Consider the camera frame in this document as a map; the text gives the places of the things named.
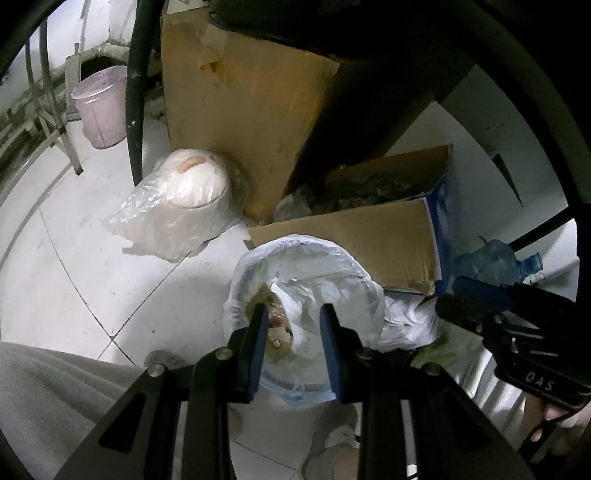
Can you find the trash bin with white liner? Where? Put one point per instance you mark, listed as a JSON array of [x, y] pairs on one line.
[[304, 273]]

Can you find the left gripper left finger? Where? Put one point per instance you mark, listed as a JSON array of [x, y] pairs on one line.
[[248, 345]]

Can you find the person's right hand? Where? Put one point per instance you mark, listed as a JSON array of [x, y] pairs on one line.
[[568, 431]]

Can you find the empty clear water bottle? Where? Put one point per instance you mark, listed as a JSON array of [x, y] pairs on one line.
[[496, 264]]

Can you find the white bucket in plastic bag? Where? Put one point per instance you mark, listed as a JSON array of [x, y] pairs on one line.
[[191, 198]]

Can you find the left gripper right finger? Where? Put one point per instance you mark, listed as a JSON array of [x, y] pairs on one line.
[[342, 348]]

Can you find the brown cardboard box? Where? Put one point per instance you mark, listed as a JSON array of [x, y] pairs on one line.
[[305, 132]]

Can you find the pink plastic bucket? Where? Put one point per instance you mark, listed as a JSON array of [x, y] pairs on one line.
[[100, 102]]

